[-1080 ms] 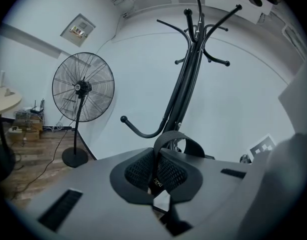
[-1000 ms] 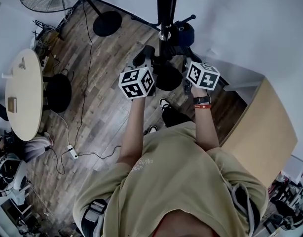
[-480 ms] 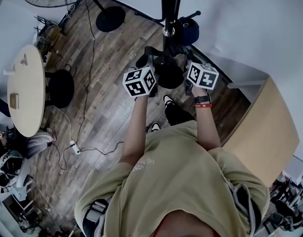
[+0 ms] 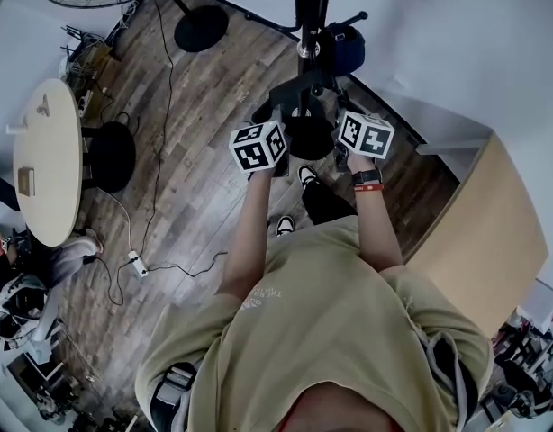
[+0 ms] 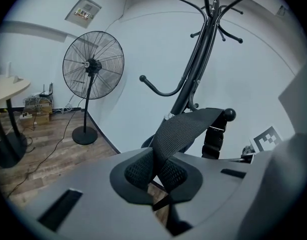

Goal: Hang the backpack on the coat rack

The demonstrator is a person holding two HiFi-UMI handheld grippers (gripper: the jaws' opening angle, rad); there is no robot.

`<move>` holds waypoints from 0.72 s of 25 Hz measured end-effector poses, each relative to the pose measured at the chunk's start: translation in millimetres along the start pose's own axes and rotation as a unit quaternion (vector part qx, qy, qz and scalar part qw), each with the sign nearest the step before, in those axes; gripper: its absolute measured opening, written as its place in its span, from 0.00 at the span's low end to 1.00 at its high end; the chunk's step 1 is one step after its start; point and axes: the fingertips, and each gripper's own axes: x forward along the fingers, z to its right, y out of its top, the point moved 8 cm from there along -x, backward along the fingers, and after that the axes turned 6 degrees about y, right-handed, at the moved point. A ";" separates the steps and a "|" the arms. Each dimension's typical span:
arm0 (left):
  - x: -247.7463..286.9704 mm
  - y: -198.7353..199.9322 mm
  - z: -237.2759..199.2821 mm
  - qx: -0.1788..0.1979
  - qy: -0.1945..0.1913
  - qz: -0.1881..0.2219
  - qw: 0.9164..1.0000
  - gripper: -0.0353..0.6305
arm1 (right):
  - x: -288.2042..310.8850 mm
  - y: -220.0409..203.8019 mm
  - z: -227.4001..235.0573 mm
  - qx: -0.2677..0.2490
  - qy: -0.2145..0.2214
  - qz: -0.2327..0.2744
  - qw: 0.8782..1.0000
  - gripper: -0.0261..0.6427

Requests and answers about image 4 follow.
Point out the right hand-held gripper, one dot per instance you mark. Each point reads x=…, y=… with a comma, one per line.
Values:
x=364, y=135

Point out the black wristwatch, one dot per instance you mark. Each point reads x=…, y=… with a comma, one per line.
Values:
x=366, y=177

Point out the white power strip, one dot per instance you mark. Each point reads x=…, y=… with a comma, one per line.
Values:
x=138, y=263
x=84, y=102

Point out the person's left sneaker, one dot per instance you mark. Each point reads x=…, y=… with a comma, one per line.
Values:
x=285, y=225

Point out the cardboard boxes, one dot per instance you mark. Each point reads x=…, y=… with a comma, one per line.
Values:
x=94, y=61

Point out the white stick-shaped device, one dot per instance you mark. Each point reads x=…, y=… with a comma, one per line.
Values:
x=16, y=128

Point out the heap of assorted equipment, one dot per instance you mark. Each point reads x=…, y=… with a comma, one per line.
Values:
x=524, y=358
x=56, y=376

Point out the person's right forearm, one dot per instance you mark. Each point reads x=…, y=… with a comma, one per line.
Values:
x=378, y=223

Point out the black router with antennas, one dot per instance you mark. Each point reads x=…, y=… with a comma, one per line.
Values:
x=73, y=38

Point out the dark navy bag with strap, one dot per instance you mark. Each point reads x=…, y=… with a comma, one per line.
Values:
x=346, y=52

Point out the person's left forearm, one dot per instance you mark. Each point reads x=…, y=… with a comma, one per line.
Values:
x=249, y=223

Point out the red wristband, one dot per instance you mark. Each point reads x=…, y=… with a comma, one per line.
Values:
x=368, y=187

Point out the round beige table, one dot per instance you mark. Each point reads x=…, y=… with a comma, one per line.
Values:
x=47, y=151

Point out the black metal coat rack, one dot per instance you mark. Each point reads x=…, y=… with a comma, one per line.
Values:
x=310, y=7

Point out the person's sneaker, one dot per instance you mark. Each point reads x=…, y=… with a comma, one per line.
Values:
x=285, y=225
x=308, y=176

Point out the person's right sneaker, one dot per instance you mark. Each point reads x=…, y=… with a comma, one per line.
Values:
x=308, y=176

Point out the person's beige t-shirt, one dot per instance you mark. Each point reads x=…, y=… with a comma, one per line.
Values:
x=326, y=322

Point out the black pedestal fan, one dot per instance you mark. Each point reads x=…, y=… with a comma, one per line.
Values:
x=202, y=27

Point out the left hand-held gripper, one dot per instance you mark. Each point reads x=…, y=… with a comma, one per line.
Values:
x=256, y=149

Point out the person's black trousers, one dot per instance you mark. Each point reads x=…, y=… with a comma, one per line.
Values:
x=326, y=205

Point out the grey waist pack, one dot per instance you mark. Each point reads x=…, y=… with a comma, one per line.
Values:
x=173, y=389

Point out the wooden cabinet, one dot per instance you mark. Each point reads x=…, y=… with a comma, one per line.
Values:
x=483, y=232

